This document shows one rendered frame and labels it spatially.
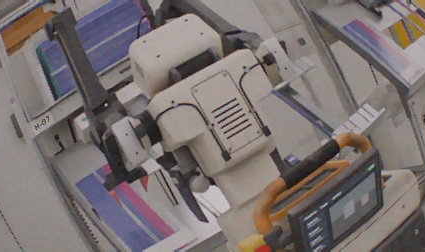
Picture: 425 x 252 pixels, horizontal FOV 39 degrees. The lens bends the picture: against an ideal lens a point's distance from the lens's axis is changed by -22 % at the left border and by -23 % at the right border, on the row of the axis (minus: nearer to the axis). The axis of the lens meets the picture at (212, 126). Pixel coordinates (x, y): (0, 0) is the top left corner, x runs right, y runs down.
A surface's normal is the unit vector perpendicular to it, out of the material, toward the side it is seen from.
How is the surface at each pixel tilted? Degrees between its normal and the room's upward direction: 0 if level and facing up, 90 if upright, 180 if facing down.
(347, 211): 115
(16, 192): 90
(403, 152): 90
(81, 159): 43
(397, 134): 90
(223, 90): 82
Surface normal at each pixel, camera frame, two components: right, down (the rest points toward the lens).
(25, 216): 0.41, -0.10
